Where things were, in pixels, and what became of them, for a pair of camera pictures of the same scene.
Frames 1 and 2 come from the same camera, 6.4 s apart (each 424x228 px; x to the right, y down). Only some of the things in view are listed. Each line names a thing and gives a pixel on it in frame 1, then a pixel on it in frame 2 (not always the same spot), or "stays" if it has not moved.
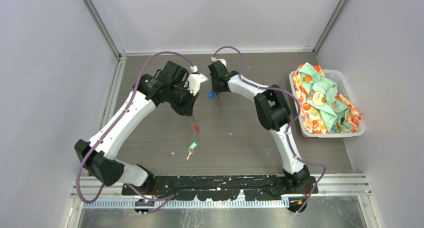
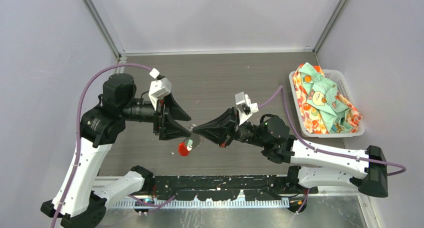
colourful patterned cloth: [324, 110] stays
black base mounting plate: [215, 188] stays
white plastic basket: [344, 90] stays
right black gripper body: [214, 86] -> [246, 132]
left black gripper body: [181, 99] -> [143, 111]
